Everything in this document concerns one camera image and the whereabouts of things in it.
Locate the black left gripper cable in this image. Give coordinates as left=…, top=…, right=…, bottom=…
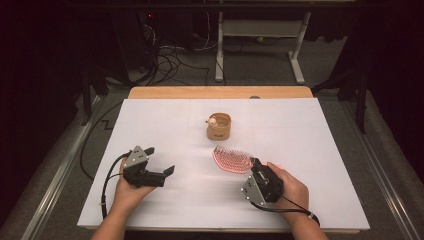
left=100, top=151, right=133, bottom=220

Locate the dark computer tower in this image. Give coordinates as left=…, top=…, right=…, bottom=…
left=111, top=9, right=158, bottom=84

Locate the person's right hand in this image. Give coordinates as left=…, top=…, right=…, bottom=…
left=266, top=161, right=310, bottom=221

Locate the person's left hand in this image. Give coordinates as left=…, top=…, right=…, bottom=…
left=113, top=157, right=158, bottom=215

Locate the white board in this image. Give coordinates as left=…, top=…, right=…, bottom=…
left=77, top=98, right=371, bottom=231

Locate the pink hairbrush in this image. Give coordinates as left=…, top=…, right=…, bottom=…
left=212, top=144, right=284, bottom=175

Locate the white desk frame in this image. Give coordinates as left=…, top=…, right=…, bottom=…
left=214, top=11, right=313, bottom=85

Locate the black floor cable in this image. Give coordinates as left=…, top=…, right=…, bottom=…
left=79, top=101, right=124, bottom=181

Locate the wooden table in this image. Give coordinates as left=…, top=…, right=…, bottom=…
left=85, top=85, right=361, bottom=234

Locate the small animal figurine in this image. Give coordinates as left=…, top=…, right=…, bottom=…
left=205, top=114, right=219, bottom=129

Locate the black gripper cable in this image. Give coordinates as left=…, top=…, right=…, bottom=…
left=100, top=151, right=133, bottom=220
left=249, top=195, right=321, bottom=228

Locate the metal floor rail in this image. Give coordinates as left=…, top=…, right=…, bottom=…
left=339, top=99, right=424, bottom=240
left=19, top=94, right=102, bottom=240

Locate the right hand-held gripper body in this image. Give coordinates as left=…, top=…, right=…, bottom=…
left=241, top=164, right=285, bottom=206

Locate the black stand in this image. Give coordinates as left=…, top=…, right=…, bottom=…
left=311, top=68, right=368, bottom=135
left=80, top=64, right=110, bottom=126

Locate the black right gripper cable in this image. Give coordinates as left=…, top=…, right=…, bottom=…
left=249, top=195, right=321, bottom=228

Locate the tan round holder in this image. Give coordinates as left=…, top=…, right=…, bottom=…
left=205, top=112, right=232, bottom=141

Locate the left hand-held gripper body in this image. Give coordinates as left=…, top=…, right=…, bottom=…
left=122, top=145, right=166, bottom=189

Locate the bundle of black floor cables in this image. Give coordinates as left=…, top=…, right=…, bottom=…
left=138, top=41, right=228, bottom=86

